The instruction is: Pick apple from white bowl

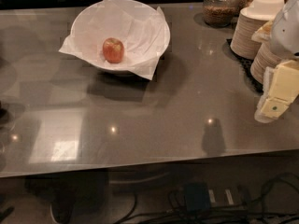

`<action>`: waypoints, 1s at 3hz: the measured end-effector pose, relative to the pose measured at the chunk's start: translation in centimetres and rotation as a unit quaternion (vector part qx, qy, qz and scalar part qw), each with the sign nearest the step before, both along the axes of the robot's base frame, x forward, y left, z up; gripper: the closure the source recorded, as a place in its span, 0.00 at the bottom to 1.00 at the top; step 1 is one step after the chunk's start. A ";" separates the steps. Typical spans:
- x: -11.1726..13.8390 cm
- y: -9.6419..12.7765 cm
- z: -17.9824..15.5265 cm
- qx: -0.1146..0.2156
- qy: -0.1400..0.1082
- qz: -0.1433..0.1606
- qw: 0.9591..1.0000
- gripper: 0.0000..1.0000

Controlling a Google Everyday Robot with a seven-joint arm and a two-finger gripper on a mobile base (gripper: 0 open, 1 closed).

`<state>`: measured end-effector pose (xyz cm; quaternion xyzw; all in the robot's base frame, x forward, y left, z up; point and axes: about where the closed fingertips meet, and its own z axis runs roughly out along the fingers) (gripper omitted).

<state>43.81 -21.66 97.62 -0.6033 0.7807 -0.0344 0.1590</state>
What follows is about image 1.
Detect black rubber mat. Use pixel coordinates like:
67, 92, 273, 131
231, 49, 263, 94

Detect small white paper bowl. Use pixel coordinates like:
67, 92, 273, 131
247, 0, 284, 20

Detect red apple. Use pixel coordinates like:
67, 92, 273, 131
102, 37, 124, 63

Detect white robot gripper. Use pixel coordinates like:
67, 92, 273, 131
254, 0, 299, 123

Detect white ceramic bowl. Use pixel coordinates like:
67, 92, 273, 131
69, 0, 171, 75

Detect glass jar of grains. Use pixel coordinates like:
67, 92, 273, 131
203, 0, 239, 27

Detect tall stack paper plates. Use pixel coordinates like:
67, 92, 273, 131
230, 7, 279, 60

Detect black power adapter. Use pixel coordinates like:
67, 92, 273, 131
183, 182, 211, 212

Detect black floor cables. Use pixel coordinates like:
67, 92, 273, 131
113, 171, 299, 224

